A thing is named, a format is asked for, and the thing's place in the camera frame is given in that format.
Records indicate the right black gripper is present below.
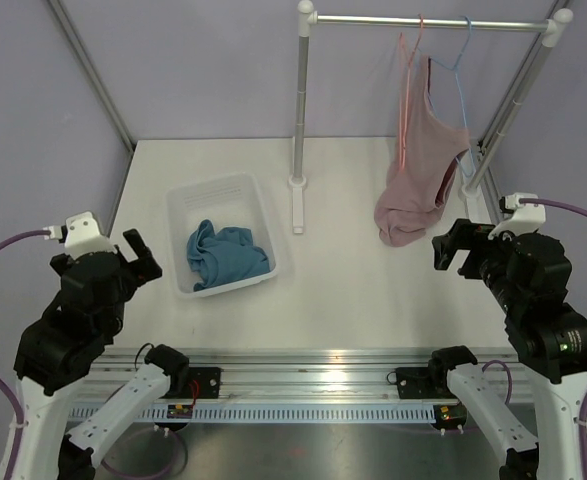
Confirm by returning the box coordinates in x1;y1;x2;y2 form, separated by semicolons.
432;216;524;313

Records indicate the blue tank top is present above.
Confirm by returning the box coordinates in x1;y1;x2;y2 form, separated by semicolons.
186;219;271;292

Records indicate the pink wire hanger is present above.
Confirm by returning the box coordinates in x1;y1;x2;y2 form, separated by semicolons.
398;14;424;172

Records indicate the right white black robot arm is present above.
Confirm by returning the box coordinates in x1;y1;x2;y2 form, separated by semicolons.
387;219;587;479

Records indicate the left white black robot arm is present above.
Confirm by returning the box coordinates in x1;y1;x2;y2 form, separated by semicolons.
0;226;200;479

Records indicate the pink tank top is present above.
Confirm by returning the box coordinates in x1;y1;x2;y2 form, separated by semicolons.
374;50;470;247

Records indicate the white plastic basket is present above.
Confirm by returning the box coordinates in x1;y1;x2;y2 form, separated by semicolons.
166;173;279;299

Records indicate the silver clothes rack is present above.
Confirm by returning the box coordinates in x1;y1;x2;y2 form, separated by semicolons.
289;1;550;235

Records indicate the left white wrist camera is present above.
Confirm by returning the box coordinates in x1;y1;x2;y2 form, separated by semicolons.
44;211;117;260

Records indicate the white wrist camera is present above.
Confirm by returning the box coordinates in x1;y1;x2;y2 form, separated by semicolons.
44;211;117;260
488;192;546;240

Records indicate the blue wire hanger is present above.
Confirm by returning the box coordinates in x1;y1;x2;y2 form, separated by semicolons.
429;16;476;180

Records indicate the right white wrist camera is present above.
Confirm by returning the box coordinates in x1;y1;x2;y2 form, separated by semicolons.
488;192;546;240

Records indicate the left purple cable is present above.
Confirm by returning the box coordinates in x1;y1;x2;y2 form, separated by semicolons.
0;227;54;480

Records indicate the right aluminium frame post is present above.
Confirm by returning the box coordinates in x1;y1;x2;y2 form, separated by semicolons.
478;1;573;157

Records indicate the aluminium frame post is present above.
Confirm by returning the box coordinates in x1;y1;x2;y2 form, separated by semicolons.
45;0;136;156
478;1;573;157

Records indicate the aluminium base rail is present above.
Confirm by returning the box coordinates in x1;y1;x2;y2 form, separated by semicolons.
69;347;533;424

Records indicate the left aluminium frame post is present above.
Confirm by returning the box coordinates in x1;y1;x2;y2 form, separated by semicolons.
45;0;136;156

